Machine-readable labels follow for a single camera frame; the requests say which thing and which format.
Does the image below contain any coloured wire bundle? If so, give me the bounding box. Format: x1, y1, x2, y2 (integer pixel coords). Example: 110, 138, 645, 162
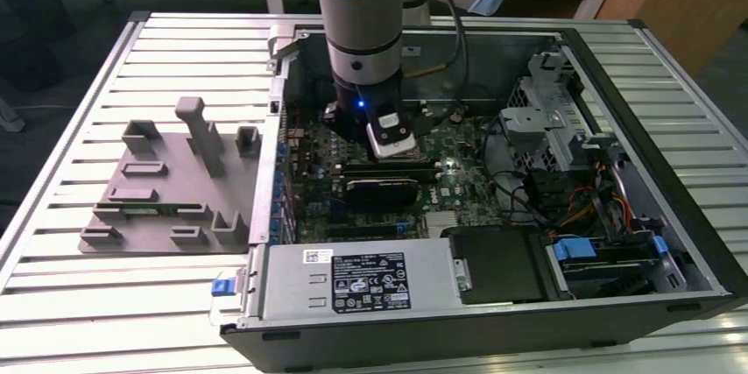
548, 162, 638, 235

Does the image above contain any black open PC case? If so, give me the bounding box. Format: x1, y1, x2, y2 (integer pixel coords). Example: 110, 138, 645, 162
218, 21, 748, 374

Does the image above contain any silver power supply black label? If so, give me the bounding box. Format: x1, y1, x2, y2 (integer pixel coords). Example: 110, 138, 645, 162
256, 240, 462, 321

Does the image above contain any small black graphics card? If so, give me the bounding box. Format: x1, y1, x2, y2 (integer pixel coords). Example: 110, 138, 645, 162
344, 177, 421, 213

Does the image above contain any black RAM stick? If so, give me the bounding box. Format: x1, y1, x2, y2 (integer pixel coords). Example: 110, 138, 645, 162
344, 169, 440, 183
341, 162, 437, 173

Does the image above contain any black office chair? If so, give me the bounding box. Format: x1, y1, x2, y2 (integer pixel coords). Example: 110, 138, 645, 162
0, 0, 77, 93

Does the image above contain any hard disk in blue carrier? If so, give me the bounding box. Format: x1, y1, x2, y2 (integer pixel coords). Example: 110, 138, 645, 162
548, 236, 670, 300

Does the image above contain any grey furniture foot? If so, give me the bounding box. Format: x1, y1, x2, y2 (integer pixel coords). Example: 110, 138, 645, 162
0, 97, 28, 133

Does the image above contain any small silver heatsink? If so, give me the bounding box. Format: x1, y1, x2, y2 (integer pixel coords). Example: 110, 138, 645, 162
424, 211, 460, 230

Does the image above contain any white wrist camera black face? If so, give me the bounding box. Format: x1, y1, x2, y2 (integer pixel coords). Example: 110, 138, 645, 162
364, 102, 418, 160

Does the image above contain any grey plastic parts rack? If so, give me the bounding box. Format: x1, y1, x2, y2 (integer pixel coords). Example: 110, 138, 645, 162
78, 95, 261, 257

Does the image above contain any green RAM stick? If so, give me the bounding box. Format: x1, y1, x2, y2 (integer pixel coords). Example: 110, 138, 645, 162
118, 202, 197, 217

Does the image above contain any black wire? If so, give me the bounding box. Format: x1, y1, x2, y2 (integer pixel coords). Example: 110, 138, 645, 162
488, 170, 553, 229

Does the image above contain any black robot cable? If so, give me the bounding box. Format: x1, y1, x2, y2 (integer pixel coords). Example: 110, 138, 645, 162
429, 0, 472, 106

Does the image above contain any green motherboard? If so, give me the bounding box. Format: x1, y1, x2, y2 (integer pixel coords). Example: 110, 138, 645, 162
278, 104, 526, 243

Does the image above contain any silver metal drive cage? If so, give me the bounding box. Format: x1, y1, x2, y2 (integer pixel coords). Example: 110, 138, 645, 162
498, 52, 620, 173

